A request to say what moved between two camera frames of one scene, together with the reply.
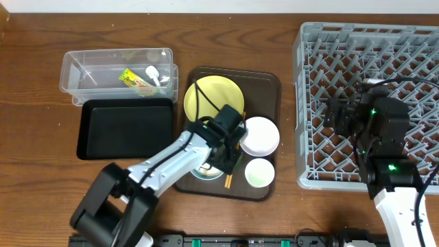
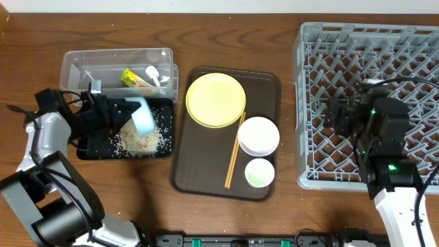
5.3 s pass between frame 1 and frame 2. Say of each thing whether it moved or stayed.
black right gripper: stayed
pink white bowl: stayed
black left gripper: moved
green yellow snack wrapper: stayed
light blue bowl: moved
